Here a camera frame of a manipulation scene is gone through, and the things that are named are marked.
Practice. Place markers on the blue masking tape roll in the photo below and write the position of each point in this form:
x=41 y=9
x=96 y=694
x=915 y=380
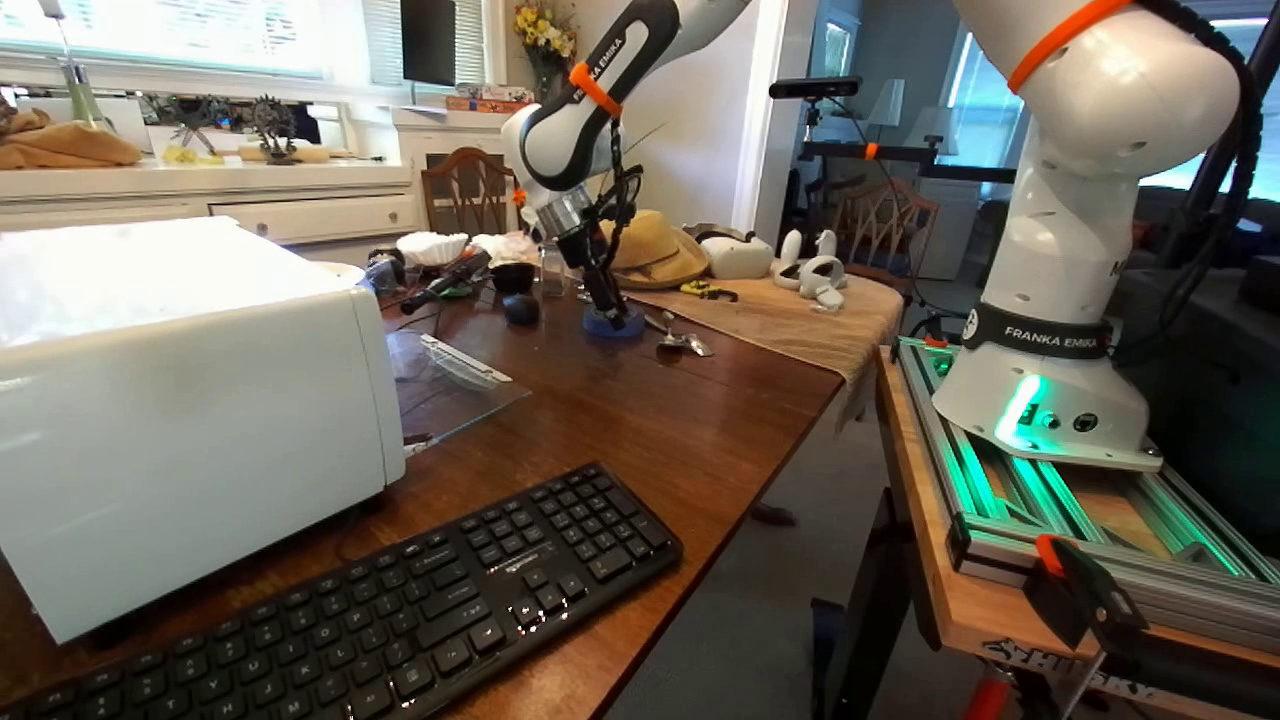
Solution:
x=606 y=329

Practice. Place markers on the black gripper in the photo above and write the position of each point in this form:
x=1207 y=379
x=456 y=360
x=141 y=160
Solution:
x=585 y=234

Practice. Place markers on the glass oven door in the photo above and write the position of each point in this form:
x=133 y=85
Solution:
x=440 y=388

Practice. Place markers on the yellow flowers in vase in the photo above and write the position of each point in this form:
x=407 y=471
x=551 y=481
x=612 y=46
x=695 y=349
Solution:
x=544 y=33

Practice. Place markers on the tan table runner cloth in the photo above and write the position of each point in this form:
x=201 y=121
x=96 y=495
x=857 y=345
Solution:
x=794 y=324

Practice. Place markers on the white toaster oven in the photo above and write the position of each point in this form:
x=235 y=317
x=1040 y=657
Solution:
x=174 y=397

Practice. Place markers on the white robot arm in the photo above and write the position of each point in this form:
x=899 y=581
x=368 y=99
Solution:
x=1117 y=89

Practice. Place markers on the straw hat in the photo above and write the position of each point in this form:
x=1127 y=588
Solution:
x=653 y=252

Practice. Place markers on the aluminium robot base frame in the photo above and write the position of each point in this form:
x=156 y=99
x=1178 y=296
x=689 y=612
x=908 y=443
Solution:
x=1155 y=533

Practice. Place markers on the black camera on stand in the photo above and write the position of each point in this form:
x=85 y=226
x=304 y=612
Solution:
x=813 y=85

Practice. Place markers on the black keyboard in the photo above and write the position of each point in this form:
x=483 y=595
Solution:
x=409 y=629

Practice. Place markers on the white VR controllers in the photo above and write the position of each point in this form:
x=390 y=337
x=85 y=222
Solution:
x=818 y=278

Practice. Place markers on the wooden chair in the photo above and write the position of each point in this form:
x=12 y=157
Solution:
x=468 y=189

